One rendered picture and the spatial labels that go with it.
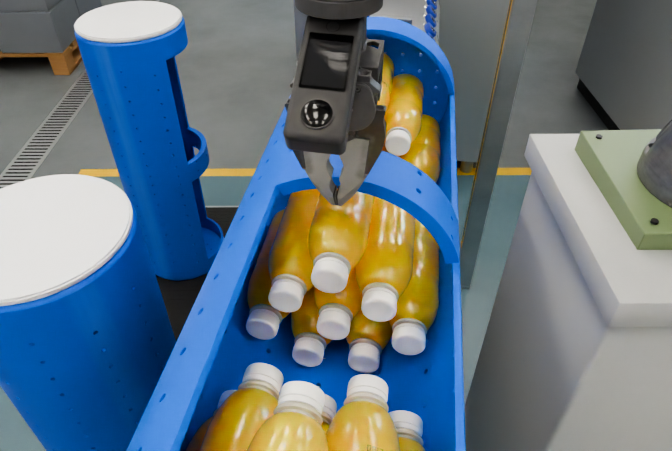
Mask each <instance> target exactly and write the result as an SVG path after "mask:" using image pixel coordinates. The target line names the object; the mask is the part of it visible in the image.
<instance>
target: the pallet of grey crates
mask: <svg viewBox="0 0 672 451"><path fill-rule="evenodd" d="M99 7H102V4H101V1H100V0H0V61H1V60H2V59H3V58H4V57H48V59H49V61H50V64H51V67H52V70H53V72H54V75H70V74H71V73H72V72H73V71H74V70H75V68H76V67H77V66H78V65H79V64H80V62H81V61H82V60H83V59H82V56H81V53H80V50H79V46H78V43H77V40H76V37H75V28H74V24H75V22H76V21H77V19H78V18H79V17H81V16H82V15H84V14H85V13H87V12H89V11H91V10H94V9H96V8H99Z"/></svg>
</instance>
